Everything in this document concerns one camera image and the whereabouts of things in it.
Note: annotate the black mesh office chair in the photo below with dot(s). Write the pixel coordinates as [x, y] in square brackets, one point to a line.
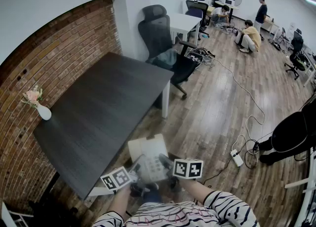
[158, 36]

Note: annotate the white round vase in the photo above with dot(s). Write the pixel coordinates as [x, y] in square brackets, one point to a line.
[44, 113]

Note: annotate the white metal shelf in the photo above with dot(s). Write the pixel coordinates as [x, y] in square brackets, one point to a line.
[11, 217]

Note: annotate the black chair with armrest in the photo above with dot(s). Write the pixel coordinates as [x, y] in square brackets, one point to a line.
[42, 203]

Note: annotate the white desk telephone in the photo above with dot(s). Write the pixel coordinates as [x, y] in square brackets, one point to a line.
[148, 147]

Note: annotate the person's right forearm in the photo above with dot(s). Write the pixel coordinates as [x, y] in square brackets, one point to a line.
[197, 191]

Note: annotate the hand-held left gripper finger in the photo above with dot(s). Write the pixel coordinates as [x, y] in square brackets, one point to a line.
[138, 163]

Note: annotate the white table leg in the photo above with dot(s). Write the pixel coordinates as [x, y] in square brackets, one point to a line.
[166, 100]

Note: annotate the teal jacket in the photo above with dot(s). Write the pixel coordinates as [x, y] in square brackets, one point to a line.
[164, 58]

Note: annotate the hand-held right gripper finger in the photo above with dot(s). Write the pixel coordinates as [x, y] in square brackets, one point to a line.
[165, 160]

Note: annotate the white power strip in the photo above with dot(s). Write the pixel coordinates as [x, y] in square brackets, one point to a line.
[236, 157]

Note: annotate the person's left forearm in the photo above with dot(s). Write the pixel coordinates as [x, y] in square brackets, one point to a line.
[121, 202]

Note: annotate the black swivel chair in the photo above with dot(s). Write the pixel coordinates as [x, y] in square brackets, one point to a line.
[296, 58]

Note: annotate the pink flower bouquet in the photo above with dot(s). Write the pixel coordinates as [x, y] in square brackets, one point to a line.
[33, 96]

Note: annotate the small white table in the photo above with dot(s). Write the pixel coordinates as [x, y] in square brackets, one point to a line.
[184, 21]

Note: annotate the dark blue office chair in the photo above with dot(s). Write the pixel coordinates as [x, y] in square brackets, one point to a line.
[196, 9]

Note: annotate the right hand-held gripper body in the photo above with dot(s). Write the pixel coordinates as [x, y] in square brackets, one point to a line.
[187, 168]

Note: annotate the light wooden desk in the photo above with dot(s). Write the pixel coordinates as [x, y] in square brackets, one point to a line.
[270, 23]

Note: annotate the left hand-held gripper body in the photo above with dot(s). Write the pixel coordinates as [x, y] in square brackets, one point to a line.
[116, 178]

